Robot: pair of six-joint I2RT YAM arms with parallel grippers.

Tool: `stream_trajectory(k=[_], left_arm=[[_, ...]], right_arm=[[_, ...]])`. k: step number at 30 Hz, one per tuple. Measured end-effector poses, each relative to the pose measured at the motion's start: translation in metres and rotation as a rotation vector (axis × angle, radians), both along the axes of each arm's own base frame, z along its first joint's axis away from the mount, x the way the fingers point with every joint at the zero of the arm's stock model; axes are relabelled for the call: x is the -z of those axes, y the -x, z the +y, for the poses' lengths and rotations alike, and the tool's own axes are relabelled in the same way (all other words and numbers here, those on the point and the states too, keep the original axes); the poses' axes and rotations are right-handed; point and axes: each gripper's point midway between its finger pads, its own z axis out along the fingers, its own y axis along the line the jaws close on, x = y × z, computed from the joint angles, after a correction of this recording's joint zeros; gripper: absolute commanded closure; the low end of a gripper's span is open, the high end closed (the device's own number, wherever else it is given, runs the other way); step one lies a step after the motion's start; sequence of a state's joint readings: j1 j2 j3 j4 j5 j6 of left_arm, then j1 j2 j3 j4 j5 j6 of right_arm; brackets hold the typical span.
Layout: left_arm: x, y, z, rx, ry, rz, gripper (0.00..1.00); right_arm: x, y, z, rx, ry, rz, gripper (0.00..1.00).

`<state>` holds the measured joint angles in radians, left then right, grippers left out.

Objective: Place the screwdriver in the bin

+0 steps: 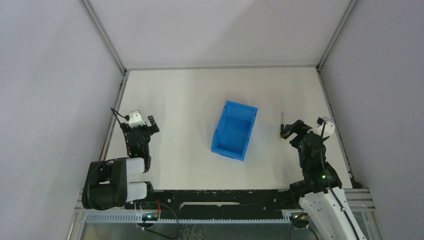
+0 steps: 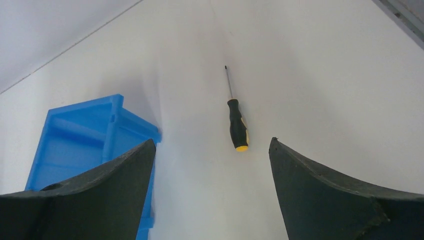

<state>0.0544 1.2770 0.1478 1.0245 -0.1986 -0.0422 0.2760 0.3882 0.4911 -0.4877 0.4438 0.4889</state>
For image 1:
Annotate black yellow handled screwdriver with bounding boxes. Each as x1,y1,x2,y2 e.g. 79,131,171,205
279,113,285,140

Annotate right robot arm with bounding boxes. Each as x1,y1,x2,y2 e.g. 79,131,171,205
279,117,366,240

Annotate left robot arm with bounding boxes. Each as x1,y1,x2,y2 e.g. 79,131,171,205
81,115,160,211

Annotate blue plastic bin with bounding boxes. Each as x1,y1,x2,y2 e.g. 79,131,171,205
211,100,258,161

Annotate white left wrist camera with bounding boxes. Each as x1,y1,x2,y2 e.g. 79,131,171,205
128,110,146,128

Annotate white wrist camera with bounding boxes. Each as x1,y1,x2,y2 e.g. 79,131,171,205
128,110,146,128
315,117,336,138

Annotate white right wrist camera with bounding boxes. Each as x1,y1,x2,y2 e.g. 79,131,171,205
315,117,336,138

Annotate right black cable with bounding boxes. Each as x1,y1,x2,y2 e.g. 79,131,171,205
289,212,320,240

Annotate black cable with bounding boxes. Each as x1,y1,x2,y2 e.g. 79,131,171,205
134,200,180,240
289,212,320,240

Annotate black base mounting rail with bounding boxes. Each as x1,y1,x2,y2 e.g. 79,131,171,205
124,189,302,219

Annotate perforated metal cable tray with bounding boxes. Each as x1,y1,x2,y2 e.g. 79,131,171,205
85,211,301,224

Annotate left black cable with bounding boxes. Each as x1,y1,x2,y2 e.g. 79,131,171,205
134,200,180,240

